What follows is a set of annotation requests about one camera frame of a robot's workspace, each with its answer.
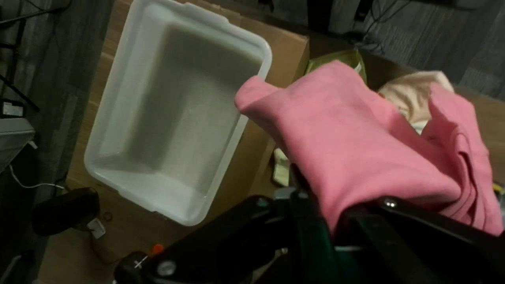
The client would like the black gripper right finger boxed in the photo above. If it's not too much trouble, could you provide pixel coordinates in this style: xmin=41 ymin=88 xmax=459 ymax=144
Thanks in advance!
xmin=336 ymin=198 xmax=505 ymax=284

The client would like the peach printed cloth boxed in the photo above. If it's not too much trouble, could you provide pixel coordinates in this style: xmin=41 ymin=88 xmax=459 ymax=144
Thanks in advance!
xmin=377 ymin=70 xmax=456 ymax=135

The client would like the silver metal case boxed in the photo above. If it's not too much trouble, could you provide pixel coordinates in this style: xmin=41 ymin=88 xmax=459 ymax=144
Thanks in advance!
xmin=0 ymin=116 xmax=38 ymax=173

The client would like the white cable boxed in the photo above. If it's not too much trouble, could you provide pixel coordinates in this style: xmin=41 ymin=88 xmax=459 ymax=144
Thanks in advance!
xmin=6 ymin=141 xmax=68 ymax=193

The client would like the pink cloth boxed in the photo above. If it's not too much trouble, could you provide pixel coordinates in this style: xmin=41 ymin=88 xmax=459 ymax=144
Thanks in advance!
xmin=234 ymin=59 xmax=505 ymax=237

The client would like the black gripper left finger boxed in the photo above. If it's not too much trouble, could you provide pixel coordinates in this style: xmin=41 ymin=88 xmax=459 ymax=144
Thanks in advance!
xmin=112 ymin=166 xmax=338 ymax=284

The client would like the black rounded device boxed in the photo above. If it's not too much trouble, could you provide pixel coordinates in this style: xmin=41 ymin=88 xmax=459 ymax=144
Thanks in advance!
xmin=30 ymin=187 xmax=101 ymax=239

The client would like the white plastic storage box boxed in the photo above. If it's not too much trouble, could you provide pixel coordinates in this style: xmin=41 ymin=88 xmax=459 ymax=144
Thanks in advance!
xmin=82 ymin=0 xmax=275 ymax=228

